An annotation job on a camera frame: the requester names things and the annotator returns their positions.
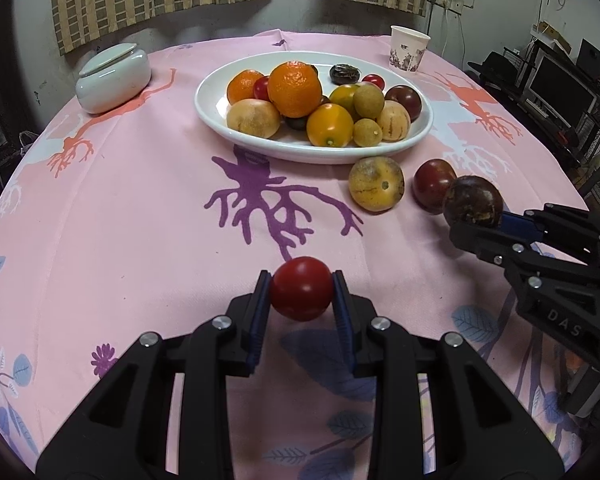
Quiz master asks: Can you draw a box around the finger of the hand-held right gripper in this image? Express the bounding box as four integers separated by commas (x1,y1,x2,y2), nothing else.
449,221,548,270
501,203,600,250

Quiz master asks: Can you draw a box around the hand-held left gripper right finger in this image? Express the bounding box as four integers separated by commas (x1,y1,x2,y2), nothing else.
331,270,567,480

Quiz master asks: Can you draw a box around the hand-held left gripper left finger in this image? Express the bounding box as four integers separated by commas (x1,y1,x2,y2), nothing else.
34,270,274,480

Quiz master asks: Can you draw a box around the striped pale pepino melon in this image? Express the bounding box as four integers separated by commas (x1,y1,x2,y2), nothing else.
376,100,411,142

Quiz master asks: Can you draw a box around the small tan longan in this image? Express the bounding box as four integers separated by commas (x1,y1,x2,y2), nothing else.
353,118,383,148
353,83,385,118

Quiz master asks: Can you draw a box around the orange-yellow tomato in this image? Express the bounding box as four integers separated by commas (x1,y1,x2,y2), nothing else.
306,103,355,148

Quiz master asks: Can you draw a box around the yellow-green tomato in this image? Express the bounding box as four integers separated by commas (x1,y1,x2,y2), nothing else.
328,84,359,111

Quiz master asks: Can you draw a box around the large pale yellow fruit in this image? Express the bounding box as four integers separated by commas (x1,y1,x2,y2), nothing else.
226,99,282,138

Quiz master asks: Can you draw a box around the white oval plate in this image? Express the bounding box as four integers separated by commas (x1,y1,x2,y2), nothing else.
194,50,434,165

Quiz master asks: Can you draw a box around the large orange tangerine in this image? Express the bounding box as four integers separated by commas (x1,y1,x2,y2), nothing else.
267,61,323,118

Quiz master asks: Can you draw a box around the small orange tangerine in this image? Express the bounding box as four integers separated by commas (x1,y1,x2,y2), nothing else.
227,69,266,104

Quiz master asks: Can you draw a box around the dark brown tomato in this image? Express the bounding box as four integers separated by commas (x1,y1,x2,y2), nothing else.
412,159,457,215

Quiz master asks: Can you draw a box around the black metal desk rack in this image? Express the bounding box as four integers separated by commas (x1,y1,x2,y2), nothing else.
500,40,600,171

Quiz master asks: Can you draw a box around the speckled yellow round fruit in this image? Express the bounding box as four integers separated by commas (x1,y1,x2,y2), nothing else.
348,156,405,212

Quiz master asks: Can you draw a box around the computer monitor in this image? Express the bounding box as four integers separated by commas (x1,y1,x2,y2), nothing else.
530,55,598,121

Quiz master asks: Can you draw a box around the black bag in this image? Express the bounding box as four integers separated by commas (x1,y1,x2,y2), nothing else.
467,50,528,96

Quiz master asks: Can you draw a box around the pink printed tablecloth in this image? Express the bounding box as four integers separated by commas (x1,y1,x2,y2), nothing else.
0,29,593,480

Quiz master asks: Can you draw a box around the black speaker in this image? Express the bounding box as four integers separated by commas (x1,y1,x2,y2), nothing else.
577,39,600,81

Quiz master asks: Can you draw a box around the cardboard box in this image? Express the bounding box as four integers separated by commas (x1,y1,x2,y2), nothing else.
532,21,573,53

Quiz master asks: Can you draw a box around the printed paper cup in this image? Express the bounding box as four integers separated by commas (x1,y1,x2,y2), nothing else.
388,25,431,74

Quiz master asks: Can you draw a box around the white lidded ceramic jar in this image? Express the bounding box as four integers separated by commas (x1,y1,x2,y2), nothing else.
75,43,152,114

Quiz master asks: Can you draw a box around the white power cable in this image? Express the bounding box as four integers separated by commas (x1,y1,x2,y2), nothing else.
440,7,453,58

